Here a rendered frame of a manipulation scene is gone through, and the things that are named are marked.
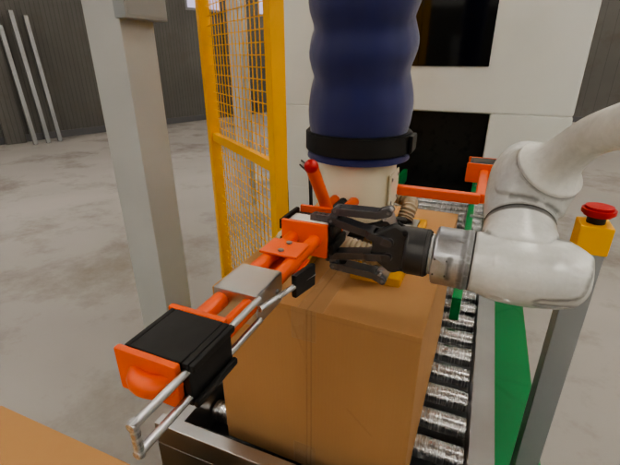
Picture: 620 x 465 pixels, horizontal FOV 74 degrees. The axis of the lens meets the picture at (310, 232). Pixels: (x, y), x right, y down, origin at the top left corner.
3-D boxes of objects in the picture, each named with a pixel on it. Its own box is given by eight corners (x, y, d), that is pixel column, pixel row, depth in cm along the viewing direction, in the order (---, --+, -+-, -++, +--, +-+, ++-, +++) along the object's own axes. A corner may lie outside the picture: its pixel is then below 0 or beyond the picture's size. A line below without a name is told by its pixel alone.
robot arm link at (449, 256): (463, 302, 59) (421, 292, 61) (467, 273, 67) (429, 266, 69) (473, 244, 56) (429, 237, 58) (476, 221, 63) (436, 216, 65)
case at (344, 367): (324, 303, 145) (325, 196, 129) (440, 330, 131) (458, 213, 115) (228, 435, 95) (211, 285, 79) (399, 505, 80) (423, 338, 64)
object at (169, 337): (177, 338, 48) (172, 302, 46) (231, 354, 45) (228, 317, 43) (122, 387, 41) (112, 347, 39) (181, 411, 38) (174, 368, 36)
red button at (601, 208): (575, 215, 99) (579, 199, 98) (609, 219, 97) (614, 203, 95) (580, 225, 94) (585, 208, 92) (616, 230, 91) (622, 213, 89)
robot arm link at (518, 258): (462, 308, 63) (472, 240, 70) (578, 333, 57) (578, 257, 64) (470, 269, 54) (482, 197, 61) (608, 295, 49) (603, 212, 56)
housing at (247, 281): (243, 290, 59) (240, 261, 57) (285, 300, 56) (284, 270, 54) (213, 315, 53) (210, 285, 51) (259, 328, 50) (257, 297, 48)
